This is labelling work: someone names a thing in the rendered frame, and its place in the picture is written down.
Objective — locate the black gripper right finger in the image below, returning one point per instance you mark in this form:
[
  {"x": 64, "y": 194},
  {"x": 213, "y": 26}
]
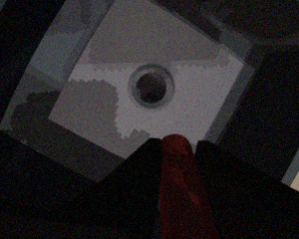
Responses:
[{"x": 246, "y": 203}]

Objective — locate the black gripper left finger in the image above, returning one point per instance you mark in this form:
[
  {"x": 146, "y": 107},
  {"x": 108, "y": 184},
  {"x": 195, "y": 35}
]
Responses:
[{"x": 121, "y": 206}]

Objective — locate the dark red peg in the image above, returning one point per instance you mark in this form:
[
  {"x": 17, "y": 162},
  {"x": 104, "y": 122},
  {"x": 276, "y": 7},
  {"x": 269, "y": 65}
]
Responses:
[{"x": 184, "y": 209}]

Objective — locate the grey square plate with hole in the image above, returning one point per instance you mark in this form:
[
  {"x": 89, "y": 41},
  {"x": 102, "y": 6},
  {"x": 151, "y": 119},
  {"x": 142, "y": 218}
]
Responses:
[{"x": 189, "y": 75}]

